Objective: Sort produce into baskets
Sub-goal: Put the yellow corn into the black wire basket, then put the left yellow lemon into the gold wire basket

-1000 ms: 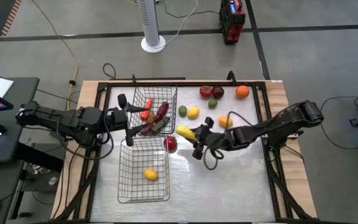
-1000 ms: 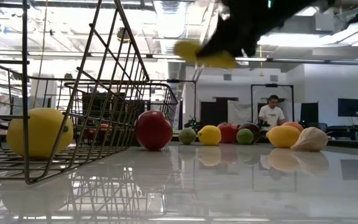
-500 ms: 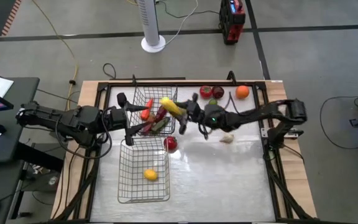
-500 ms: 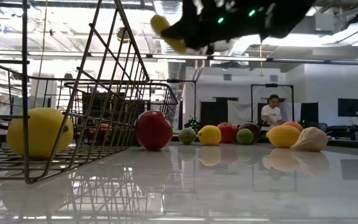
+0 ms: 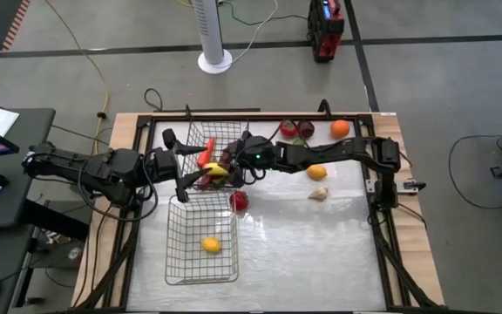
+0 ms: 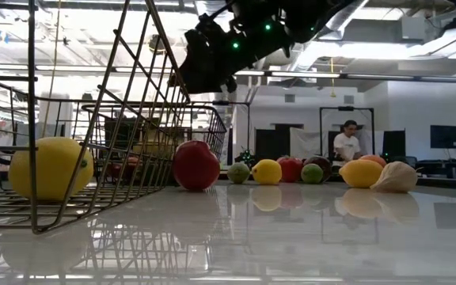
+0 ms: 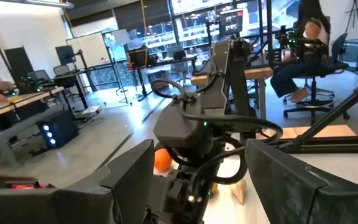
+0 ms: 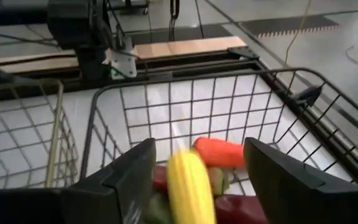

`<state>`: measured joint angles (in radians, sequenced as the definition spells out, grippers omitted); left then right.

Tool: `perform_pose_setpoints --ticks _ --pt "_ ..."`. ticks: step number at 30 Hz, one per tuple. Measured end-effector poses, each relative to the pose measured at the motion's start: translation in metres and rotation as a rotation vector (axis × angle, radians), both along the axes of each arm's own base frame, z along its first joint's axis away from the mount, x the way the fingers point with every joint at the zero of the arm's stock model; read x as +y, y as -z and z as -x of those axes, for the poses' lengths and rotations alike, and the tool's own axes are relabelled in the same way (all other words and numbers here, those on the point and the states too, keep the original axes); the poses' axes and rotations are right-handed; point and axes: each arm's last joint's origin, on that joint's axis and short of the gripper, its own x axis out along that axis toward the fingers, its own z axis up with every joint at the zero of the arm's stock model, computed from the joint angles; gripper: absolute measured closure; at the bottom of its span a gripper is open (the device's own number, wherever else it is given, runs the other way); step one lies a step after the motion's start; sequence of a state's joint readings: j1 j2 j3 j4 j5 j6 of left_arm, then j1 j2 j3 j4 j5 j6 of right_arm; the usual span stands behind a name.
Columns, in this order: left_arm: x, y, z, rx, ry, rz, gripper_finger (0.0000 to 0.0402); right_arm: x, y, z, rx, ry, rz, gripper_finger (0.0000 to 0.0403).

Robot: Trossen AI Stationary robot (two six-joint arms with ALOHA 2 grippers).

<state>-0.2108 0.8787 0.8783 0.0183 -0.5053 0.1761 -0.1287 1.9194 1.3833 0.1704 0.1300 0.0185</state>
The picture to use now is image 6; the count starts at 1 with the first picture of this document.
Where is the person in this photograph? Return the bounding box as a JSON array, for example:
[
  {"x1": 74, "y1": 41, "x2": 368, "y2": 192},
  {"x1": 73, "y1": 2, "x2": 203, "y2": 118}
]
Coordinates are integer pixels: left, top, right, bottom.
[{"x1": 332, "y1": 119, "x2": 366, "y2": 163}]

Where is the beige garlic bulb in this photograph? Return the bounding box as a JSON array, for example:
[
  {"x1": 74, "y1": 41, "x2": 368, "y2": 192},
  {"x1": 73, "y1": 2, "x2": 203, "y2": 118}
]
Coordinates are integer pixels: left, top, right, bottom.
[{"x1": 370, "y1": 160, "x2": 419, "y2": 194}]

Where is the red tomato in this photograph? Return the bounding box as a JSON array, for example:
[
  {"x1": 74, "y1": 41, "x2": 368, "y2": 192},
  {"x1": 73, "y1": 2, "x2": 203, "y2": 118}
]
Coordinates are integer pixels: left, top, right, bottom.
[{"x1": 276, "y1": 155, "x2": 305, "y2": 184}]

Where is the dark double door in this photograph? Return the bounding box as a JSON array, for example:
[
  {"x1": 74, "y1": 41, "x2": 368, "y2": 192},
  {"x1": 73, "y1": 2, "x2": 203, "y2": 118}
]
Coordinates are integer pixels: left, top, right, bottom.
[{"x1": 254, "y1": 123, "x2": 304, "y2": 162}]

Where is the pale green round fruit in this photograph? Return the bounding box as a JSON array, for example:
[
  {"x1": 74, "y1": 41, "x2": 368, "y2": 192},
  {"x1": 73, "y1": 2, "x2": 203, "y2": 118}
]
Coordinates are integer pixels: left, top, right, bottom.
[{"x1": 226, "y1": 161, "x2": 251, "y2": 185}]

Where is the silver ventilation duct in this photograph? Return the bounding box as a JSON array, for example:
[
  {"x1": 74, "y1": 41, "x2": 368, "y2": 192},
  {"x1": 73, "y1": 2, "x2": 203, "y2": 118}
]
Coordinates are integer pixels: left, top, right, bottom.
[{"x1": 289, "y1": 0, "x2": 370, "y2": 72}]

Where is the yellow hanging cord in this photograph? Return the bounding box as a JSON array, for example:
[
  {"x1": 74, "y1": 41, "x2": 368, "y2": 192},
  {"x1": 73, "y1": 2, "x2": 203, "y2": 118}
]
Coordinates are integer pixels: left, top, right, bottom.
[{"x1": 329, "y1": 57, "x2": 337, "y2": 99}]

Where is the dark purple eggplant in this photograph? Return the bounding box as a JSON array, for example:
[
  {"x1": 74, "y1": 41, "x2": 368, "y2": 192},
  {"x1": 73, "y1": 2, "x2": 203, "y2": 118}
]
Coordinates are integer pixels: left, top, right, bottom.
[{"x1": 302, "y1": 155, "x2": 333, "y2": 183}]

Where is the yellow lemon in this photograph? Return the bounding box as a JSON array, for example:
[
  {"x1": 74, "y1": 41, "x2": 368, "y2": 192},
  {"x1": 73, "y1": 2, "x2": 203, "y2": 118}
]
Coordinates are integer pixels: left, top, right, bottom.
[
  {"x1": 338, "y1": 158, "x2": 385, "y2": 189},
  {"x1": 7, "y1": 136, "x2": 95, "y2": 202},
  {"x1": 251, "y1": 158, "x2": 283, "y2": 186}
]

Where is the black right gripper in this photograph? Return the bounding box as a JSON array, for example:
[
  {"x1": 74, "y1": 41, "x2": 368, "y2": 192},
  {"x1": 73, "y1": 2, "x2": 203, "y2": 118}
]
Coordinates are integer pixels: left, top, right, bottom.
[{"x1": 168, "y1": 7, "x2": 292, "y2": 94}]

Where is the gold wire basket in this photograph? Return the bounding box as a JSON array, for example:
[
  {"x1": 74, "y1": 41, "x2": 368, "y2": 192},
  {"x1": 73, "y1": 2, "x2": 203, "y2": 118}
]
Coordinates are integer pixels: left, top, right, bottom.
[{"x1": 0, "y1": 0, "x2": 192, "y2": 235}]

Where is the black standing screen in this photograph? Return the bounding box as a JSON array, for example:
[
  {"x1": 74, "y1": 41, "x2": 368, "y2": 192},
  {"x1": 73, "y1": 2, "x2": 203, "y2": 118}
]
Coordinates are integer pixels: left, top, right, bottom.
[{"x1": 382, "y1": 129, "x2": 407, "y2": 158}]

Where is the bright green lime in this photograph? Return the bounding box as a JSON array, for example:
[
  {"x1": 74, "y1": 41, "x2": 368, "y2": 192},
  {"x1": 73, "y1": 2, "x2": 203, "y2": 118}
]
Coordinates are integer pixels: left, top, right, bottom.
[{"x1": 300, "y1": 163, "x2": 325, "y2": 185}]

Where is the black frame stand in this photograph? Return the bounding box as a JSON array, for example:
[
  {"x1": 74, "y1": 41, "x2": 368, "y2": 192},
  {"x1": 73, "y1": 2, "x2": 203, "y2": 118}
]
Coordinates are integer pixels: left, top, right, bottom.
[{"x1": 319, "y1": 105, "x2": 375, "y2": 158}]

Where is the dark computer monitor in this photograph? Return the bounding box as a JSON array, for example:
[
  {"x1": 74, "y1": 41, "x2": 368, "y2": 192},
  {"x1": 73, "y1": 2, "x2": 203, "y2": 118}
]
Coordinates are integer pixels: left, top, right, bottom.
[{"x1": 429, "y1": 124, "x2": 456, "y2": 150}]

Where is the long red pepper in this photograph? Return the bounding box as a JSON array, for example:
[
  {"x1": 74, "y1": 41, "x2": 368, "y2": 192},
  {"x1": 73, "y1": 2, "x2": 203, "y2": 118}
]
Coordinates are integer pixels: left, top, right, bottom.
[{"x1": 107, "y1": 156, "x2": 144, "y2": 179}]

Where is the dark office desk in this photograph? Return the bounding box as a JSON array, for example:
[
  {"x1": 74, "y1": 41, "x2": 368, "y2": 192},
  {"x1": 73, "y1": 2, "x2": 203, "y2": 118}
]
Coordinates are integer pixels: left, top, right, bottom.
[{"x1": 413, "y1": 159, "x2": 456, "y2": 180}]

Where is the long ceiling light bar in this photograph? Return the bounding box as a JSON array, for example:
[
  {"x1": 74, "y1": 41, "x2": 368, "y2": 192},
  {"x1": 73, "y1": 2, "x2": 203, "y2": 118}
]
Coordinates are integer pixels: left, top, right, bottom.
[{"x1": 234, "y1": 70, "x2": 342, "y2": 79}]

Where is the black device with green lights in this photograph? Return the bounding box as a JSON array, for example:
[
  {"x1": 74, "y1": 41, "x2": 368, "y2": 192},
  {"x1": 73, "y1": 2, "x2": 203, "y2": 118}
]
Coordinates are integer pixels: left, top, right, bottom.
[{"x1": 235, "y1": 146, "x2": 256, "y2": 165}]

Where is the black wire basket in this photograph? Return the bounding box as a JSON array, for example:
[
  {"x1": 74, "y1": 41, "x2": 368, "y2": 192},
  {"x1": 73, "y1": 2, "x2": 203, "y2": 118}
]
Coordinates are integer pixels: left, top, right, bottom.
[{"x1": 81, "y1": 101, "x2": 228, "y2": 187}]

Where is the white hanging sheet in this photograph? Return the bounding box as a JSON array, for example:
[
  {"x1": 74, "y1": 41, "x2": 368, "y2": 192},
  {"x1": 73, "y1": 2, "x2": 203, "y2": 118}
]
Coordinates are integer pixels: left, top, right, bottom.
[{"x1": 290, "y1": 127, "x2": 323, "y2": 160}]

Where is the large red apple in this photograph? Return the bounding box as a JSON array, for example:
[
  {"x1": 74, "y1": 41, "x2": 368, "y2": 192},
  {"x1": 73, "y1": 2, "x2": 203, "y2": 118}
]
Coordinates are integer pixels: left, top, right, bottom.
[{"x1": 171, "y1": 139, "x2": 222, "y2": 192}]

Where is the black hanging ceiling device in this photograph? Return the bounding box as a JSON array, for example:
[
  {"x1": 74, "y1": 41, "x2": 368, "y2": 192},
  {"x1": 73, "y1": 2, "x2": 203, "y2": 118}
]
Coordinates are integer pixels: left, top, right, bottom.
[{"x1": 148, "y1": 34, "x2": 168, "y2": 55}]

